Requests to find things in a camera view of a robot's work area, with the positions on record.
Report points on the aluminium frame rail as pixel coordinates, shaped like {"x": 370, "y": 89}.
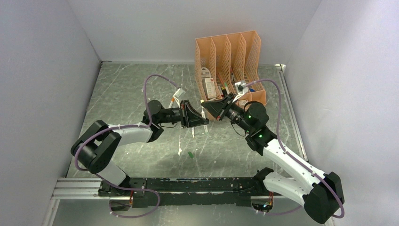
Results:
{"x": 96, "y": 189}

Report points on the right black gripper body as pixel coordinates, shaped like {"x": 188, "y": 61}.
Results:
{"x": 221, "y": 113}

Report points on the grey stationery blister pack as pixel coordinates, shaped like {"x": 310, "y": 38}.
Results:
{"x": 205, "y": 73}

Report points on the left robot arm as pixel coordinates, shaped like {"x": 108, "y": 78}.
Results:
{"x": 96, "y": 147}

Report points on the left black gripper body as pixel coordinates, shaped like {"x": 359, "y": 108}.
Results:
{"x": 185, "y": 115}

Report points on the pens in organizer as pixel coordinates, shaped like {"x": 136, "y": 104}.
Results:
{"x": 226, "y": 83}

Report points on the orange plastic file organizer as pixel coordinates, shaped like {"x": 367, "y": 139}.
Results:
{"x": 230, "y": 58}

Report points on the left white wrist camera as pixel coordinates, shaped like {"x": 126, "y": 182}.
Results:
{"x": 179, "y": 96}

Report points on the white corner bracket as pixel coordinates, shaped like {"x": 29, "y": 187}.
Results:
{"x": 280, "y": 67}

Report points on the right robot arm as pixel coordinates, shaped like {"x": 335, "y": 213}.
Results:
{"x": 320, "y": 194}

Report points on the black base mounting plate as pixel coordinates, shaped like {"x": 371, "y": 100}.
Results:
{"x": 155, "y": 198}

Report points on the white red box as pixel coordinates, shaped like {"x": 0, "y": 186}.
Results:
{"x": 209, "y": 88}

